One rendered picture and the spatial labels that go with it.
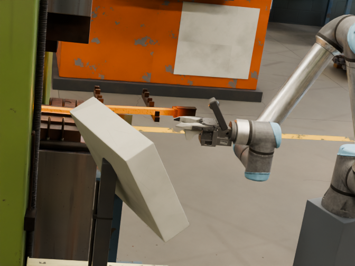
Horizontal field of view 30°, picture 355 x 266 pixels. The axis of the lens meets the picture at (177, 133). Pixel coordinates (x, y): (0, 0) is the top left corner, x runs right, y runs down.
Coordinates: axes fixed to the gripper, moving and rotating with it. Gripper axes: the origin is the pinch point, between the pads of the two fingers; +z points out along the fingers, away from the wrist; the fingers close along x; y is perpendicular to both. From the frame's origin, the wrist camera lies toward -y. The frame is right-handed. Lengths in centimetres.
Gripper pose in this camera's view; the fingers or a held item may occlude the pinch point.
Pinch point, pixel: (178, 121)
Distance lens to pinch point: 230.6
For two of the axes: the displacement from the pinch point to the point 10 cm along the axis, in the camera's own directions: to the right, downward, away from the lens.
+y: -1.3, 9.3, 3.5
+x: -1.0, -3.6, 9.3
